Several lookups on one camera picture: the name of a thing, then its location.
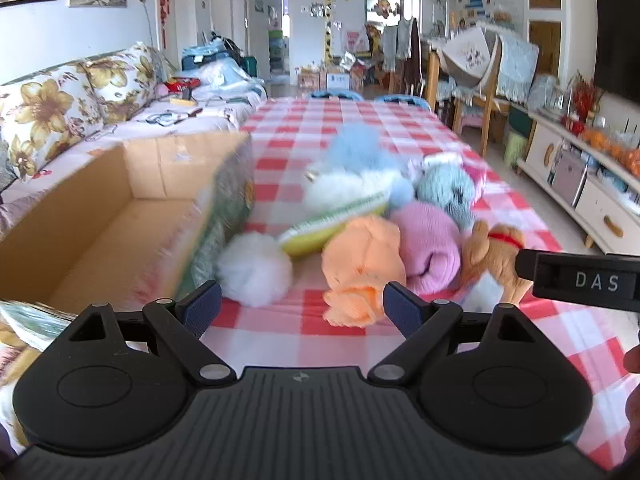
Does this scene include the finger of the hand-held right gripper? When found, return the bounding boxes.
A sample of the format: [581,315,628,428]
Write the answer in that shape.
[515,247,538,281]

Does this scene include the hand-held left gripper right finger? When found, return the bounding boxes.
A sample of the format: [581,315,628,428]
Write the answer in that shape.
[367,281,538,386]

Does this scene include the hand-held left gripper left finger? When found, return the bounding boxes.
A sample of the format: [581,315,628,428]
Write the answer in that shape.
[65,281,237,386]

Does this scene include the brown plush dog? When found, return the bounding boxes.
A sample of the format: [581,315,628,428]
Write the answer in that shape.
[459,220,534,304]

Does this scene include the white pompom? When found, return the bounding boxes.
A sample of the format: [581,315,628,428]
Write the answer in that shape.
[216,234,295,307]

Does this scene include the grey-green fluffy ball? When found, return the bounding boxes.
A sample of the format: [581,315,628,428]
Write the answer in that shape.
[416,164,479,229]

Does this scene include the green striped white cloth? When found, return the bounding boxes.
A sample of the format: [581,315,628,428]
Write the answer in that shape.
[277,195,392,259]

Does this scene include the pink and white fluffy sock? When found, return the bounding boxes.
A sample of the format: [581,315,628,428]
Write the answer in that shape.
[406,152,466,173]

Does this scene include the cardboard box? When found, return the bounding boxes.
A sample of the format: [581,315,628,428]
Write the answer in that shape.
[0,130,257,318]

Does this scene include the light blue fluffy toy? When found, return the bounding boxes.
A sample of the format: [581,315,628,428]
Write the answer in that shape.
[319,124,402,177]

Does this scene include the person's right hand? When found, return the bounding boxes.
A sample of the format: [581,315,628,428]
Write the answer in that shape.
[624,344,640,461]

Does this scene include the white tv cabinet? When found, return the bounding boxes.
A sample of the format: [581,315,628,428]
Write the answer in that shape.
[516,109,640,257]

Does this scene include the pile of oranges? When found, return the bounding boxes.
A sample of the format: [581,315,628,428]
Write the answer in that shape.
[581,129,640,177]

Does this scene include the red flower bouquet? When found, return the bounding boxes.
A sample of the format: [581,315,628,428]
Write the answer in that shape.
[569,71,602,122]

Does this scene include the sofa with printed cover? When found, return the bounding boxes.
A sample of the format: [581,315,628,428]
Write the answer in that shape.
[0,42,269,273]

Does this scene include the red checkered tablecloth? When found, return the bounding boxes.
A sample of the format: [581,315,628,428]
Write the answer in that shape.
[200,97,640,461]

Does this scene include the blue stool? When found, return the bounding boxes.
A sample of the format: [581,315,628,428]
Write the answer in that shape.
[374,93,432,112]
[309,88,364,102]

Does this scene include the wooden chair with white cover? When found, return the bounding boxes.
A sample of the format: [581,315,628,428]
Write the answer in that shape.
[426,22,502,157]

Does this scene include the small floral sofa cushion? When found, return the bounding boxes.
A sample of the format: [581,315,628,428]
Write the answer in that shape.
[82,42,167,124]

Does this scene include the black television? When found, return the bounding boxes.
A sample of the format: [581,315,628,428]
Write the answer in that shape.
[594,0,640,104]

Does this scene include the large floral sofa cushion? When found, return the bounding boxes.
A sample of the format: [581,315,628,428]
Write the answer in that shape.
[0,62,109,182]

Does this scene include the hanging clothes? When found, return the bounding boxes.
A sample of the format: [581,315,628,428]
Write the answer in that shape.
[381,16,422,75]

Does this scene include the giraffe height chart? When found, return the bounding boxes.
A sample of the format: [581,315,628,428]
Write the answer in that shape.
[319,0,338,68]

